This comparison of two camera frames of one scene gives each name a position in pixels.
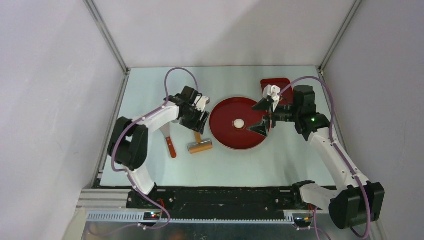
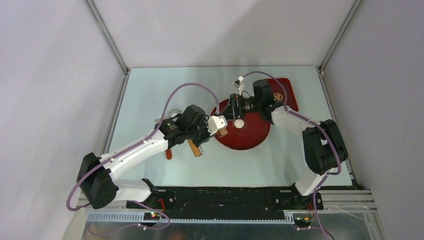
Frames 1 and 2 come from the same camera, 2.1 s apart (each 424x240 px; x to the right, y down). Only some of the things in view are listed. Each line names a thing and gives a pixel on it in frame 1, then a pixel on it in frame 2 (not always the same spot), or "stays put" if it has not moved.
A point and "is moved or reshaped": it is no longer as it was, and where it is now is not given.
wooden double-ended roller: (199, 146) is moved or reshaped
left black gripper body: (186, 120) to (197, 134)
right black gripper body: (285, 113) to (243, 106)
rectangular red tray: (286, 96) stays put
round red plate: (222, 118) stays put
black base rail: (217, 202) stays put
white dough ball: (239, 123) stays put
